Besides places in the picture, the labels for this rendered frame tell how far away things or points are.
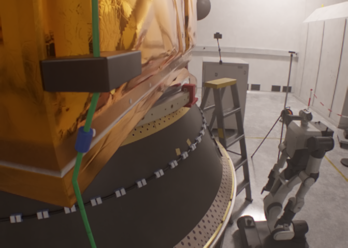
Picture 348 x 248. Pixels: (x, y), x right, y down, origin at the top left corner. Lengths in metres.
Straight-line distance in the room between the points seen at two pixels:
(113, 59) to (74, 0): 0.08
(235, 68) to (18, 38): 4.34
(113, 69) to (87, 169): 0.16
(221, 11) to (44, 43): 8.32
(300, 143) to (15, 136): 1.62
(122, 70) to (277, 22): 8.71
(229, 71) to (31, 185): 4.31
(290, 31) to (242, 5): 2.07
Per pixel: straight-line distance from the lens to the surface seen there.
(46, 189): 0.29
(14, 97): 0.25
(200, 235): 0.95
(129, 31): 0.32
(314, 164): 1.65
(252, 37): 8.59
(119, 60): 0.21
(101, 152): 0.34
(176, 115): 0.93
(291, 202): 1.82
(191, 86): 0.96
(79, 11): 0.24
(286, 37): 8.97
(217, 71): 4.44
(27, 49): 0.23
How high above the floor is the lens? 1.94
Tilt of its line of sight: 20 degrees down
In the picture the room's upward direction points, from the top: straight up
